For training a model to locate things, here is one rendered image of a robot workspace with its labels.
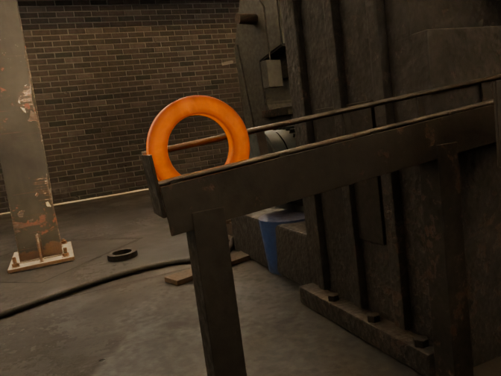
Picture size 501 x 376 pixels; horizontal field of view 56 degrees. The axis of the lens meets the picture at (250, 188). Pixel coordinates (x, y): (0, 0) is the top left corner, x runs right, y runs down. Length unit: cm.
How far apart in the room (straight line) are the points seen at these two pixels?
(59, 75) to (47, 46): 40
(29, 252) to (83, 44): 419
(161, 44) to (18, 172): 430
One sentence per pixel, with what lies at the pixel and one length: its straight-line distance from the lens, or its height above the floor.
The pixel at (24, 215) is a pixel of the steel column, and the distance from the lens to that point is 333.
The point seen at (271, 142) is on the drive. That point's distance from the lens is 219.
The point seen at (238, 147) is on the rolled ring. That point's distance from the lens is 84.
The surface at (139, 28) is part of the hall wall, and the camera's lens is 719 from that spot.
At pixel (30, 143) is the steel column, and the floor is 78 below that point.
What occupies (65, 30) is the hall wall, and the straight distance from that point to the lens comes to 707.
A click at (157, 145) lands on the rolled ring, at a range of 81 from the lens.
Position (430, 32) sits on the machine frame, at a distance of 123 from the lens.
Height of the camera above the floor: 70
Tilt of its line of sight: 7 degrees down
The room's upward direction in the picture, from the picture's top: 7 degrees counter-clockwise
